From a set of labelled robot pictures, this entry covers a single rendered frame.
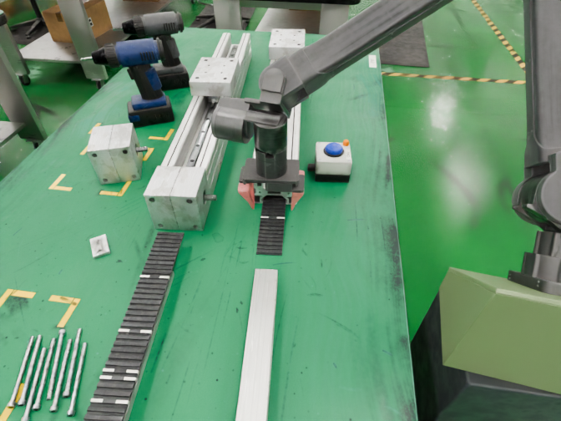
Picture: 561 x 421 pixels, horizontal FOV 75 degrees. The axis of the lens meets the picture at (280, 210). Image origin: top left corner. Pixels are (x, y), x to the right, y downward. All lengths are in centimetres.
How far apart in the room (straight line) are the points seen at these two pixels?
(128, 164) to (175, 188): 20
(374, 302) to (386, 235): 17
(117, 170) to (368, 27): 61
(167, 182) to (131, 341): 30
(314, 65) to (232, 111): 15
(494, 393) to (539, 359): 10
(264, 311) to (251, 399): 13
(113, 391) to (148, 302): 14
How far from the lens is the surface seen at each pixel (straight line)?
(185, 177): 76
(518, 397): 71
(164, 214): 76
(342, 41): 64
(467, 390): 68
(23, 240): 90
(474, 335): 57
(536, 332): 57
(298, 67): 63
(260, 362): 57
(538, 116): 65
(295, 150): 82
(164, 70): 129
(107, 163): 92
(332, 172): 86
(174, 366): 63
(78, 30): 314
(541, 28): 68
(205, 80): 104
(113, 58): 106
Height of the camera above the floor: 134
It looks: 44 degrees down
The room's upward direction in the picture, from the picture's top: straight up
